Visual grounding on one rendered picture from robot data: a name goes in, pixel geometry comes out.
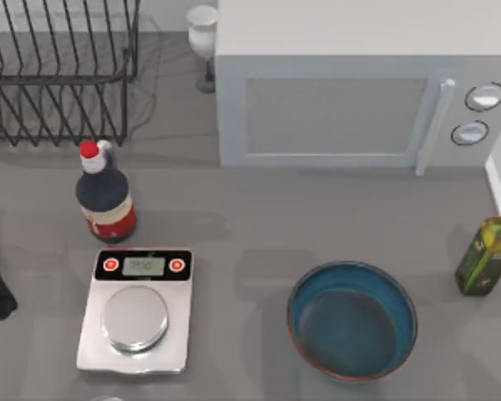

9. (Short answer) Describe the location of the black wire dish rack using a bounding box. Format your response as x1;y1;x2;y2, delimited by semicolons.
0;0;142;148

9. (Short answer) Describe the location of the silver kitchen scale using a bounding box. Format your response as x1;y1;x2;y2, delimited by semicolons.
75;247;194;374

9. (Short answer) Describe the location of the pale microwave oven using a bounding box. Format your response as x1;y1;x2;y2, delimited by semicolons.
215;0;501;176

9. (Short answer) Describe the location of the blue bowl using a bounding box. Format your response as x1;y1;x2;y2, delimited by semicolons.
286;261;419;381

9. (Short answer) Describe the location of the green oil bottle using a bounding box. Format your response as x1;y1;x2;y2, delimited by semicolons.
454;198;501;297

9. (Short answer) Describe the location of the dark bottle red cap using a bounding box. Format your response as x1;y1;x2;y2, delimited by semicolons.
74;140;138;245

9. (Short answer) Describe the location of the microwave door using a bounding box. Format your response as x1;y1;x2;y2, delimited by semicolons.
216;55;464;170

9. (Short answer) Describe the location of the small microwave knob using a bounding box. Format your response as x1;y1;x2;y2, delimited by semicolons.
450;119;490;147

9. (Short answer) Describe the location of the large microwave knob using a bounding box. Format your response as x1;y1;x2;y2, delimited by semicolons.
464;82;501;112

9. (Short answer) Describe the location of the white goblet glass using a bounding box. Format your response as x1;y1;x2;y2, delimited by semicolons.
185;4;219;94

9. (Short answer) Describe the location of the microwave door handle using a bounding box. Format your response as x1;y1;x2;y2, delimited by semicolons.
414;77;457;177

